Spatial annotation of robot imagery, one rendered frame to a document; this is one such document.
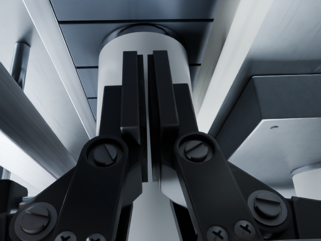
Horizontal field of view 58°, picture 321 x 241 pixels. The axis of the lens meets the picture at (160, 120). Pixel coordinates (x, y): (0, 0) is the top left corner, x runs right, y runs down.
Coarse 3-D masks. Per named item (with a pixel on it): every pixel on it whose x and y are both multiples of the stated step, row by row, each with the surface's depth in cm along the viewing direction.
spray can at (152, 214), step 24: (144, 24) 15; (120, 48) 14; (144, 48) 14; (168, 48) 15; (120, 72) 14; (144, 72) 14; (192, 96) 15; (96, 120) 15; (144, 192) 11; (144, 216) 11; (168, 216) 11; (144, 240) 10; (168, 240) 11
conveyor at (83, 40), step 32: (64, 0) 13; (96, 0) 13; (128, 0) 13; (160, 0) 14; (192, 0) 14; (64, 32) 15; (96, 32) 15; (192, 32) 16; (96, 64) 18; (192, 64) 18; (96, 96) 21
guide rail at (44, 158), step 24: (0, 72) 6; (0, 96) 6; (24, 96) 7; (0, 120) 6; (24, 120) 7; (0, 144) 7; (24, 144) 7; (48, 144) 9; (24, 168) 8; (48, 168) 9
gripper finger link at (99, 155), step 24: (96, 144) 8; (120, 144) 8; (96, 168) 7; (120, 168) 7; (72, 192) 7; (96, 192) 7; (120, 192) 7; (72, 216) 6; (96, 216) 6; (120, 216) 8; (72, 240) 6; (96, 240) 6; (120, 240) 8
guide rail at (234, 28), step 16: (224, 0) 11; (240, 0) 9; (256, 0) 9; (272, 0) 9; (224, 16) 11; (240, 16) 10; (256, 16) 10; (224, 32) 11; (240, 32) 11; (256, 32) 11; (208, 48) 14; (224, 48) 12; (240, 48) 12; (208, 64) 14; (224, 64) 12; (240, 64) 13; (208, 80) 14; (224, 80) 14; (208, 96) 15; (224, 96) 15; (208, 112) 17; (208, 128) 19
